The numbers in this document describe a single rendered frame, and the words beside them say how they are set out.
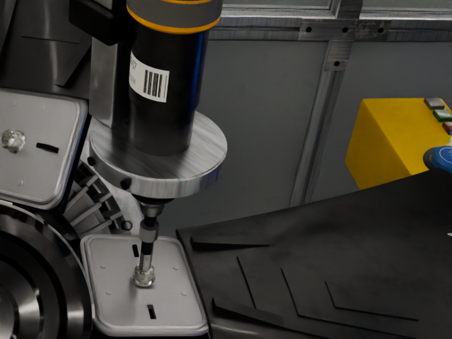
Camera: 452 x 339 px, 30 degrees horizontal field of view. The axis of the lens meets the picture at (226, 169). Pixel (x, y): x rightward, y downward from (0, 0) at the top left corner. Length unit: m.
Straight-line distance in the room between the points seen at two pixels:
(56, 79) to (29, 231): 0.09
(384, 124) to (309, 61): 0.42
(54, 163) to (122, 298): 0.08
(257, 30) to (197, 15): 0.87
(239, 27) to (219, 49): 0.04
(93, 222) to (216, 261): 0.12
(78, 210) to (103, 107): 0.18
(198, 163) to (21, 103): 0.13
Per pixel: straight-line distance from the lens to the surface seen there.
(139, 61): 0.39
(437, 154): 0.86
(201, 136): 0.44
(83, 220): 0.60
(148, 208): 0.45
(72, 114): 0.47
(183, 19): 0.37
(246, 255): 0.52
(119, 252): 0.51
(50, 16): 0.50
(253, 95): 1.31
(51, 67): 0.48
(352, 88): 1.36
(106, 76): 0.42
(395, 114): 0.93
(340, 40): 1.30
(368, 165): 0.93
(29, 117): 0.49
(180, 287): 0.50
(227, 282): 0.50
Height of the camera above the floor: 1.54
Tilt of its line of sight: 37 degrees down
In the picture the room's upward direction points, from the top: 10 degrees clockwise
